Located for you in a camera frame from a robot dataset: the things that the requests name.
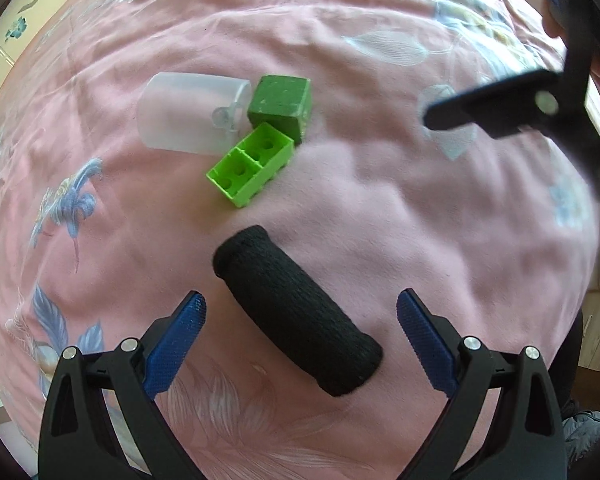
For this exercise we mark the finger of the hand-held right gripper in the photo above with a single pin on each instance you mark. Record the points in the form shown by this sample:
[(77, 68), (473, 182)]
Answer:
[(480, 107)]

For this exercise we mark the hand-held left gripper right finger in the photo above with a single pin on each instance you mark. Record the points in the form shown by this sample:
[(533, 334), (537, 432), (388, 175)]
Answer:
[(425, 345)]

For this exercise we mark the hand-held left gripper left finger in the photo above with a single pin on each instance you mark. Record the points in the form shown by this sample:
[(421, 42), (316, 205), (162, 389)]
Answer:
[(175, 345)]

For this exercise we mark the black knitted roll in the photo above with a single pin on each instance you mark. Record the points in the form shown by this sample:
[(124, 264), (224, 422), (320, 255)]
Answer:
[(300, 310)]

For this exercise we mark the person's right hand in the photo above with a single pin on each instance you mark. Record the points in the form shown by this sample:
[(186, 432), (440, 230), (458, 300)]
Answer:
[(553, 20)]

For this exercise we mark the pink floral bedsheet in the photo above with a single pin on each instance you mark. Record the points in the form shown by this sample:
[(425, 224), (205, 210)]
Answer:
[(380, 210)]

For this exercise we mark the dark green cube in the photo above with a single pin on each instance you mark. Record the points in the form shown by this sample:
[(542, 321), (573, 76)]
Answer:
[(280, 102)]

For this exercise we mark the person's blue jacket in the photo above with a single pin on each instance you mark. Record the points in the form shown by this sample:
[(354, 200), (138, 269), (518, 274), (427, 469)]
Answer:
[(587, 427)]

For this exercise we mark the light green building brick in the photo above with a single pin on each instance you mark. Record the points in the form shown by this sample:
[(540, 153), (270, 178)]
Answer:
[(252, 167)]

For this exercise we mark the translucent plastic container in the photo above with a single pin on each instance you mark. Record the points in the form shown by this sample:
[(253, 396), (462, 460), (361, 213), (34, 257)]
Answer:
[(185, 112)]

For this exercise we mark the cream bed headboard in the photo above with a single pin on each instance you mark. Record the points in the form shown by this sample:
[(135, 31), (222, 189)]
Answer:
[(10, 60)]

